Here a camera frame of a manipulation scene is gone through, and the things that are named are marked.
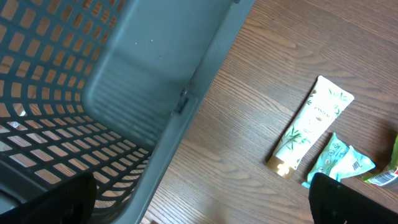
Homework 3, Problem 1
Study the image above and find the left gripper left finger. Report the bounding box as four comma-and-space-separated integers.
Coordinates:
1, 173, 97, 223

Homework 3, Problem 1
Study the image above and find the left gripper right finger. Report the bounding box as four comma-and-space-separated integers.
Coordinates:
308, 173, 397, 224

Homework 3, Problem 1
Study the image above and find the teal snack packet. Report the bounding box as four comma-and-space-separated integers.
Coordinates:
302, 133, 376, 189

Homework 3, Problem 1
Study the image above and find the green snack bag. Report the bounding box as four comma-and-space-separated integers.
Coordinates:
363, 138, 397, 191

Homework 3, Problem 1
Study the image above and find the white cosmetic tube gold cap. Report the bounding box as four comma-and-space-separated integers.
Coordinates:
266, 76, 354, 179

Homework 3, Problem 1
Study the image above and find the grey plastic mesh basket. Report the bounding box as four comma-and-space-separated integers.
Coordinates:
1, 0, 253, 223

